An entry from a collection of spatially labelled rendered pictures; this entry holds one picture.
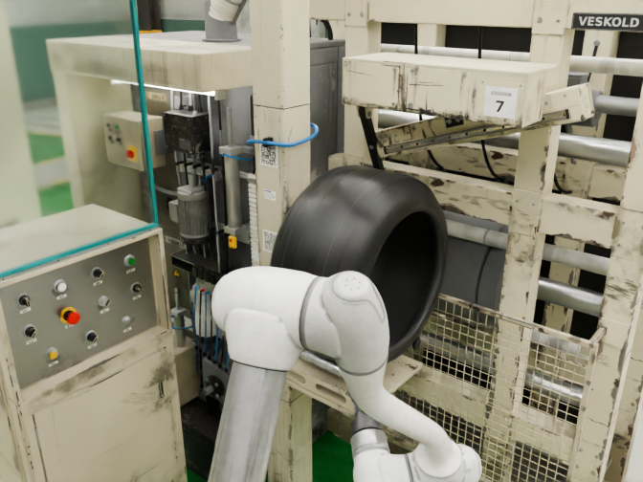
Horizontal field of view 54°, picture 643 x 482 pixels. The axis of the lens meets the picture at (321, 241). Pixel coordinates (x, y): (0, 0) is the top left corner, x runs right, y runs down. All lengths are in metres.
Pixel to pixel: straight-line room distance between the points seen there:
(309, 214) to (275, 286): 0.65
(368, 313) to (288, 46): 1.03
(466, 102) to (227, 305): 0.99
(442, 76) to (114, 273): 1.16
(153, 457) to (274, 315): 1.41
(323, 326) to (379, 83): 1.07
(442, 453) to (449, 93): 0.97
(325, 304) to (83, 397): 1.22
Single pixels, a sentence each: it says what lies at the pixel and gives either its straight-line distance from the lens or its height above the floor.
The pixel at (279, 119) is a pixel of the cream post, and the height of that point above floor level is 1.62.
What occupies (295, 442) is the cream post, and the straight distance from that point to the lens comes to 2.43.
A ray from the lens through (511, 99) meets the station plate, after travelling 1.78.
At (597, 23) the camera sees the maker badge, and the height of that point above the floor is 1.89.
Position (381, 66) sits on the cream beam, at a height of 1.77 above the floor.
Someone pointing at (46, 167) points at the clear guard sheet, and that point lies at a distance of 1.86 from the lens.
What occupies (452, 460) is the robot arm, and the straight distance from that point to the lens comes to 1.50.
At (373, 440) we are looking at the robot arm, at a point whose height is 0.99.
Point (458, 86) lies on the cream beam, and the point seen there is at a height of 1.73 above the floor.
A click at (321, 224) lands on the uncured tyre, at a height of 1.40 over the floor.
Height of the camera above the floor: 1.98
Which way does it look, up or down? 22 degrees down
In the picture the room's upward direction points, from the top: straight up
